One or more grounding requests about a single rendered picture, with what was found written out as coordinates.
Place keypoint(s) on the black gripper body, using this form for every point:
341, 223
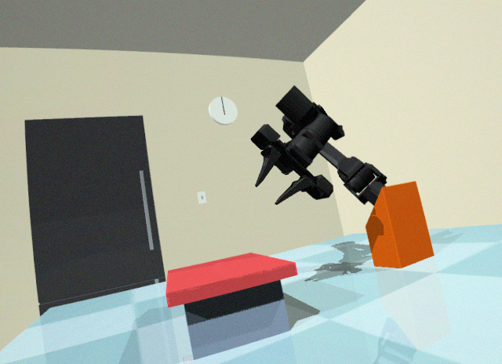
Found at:
298, 155

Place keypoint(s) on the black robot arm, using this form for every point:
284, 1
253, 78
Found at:
299, 113

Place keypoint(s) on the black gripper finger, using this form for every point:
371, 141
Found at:
271, 156
299, 185

